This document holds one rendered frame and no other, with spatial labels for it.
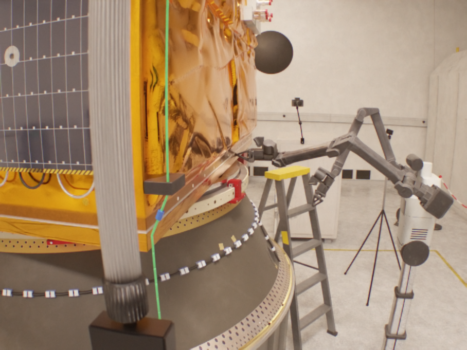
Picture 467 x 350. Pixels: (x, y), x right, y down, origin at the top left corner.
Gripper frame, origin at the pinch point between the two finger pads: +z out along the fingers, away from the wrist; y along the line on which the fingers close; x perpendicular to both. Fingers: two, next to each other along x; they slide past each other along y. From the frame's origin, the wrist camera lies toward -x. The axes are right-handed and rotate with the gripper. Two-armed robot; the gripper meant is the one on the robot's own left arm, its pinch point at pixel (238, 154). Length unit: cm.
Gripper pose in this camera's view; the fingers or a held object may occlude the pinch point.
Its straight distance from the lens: 204.8
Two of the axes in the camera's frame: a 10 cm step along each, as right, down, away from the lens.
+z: -9.8, -0.4, 1.7
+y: -1.7, 2.1, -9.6
